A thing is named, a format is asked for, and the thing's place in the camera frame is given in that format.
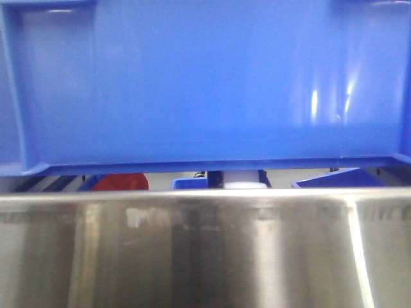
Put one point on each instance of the stainless steel shelf front rail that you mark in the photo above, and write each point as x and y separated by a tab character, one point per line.
208	248

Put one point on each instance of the blue bin far middle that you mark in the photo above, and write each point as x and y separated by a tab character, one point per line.
189	183

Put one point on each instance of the dark blue bin lower right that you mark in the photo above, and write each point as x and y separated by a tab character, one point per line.
351	177

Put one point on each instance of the white roller track centre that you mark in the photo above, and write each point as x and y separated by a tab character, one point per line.
240	179

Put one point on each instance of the large light blue plastic bin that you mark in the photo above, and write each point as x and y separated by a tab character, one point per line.
93	87

